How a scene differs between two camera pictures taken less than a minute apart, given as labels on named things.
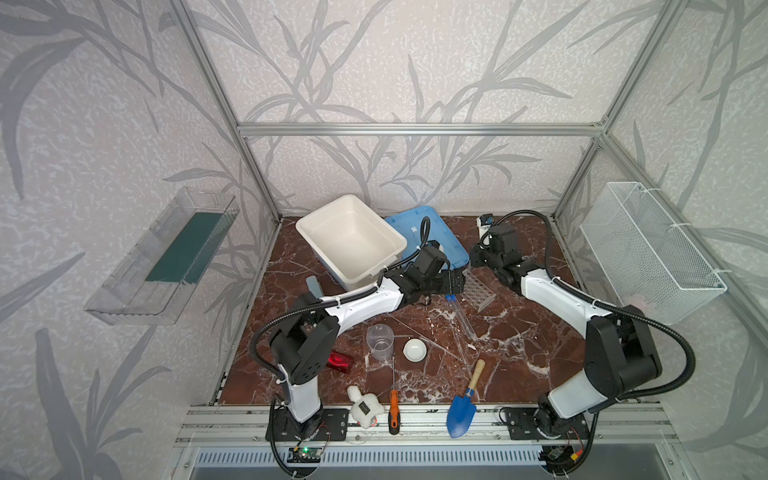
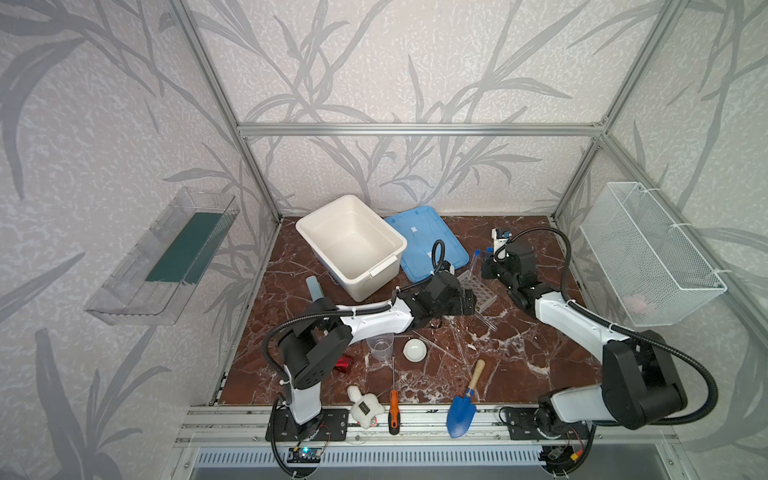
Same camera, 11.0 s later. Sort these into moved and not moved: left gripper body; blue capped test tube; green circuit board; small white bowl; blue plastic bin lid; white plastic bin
Moved: blue capped test tube; left gripper body
Not moved: white plastic bin; green circuit board; blue plastic bin lid; small white bowl
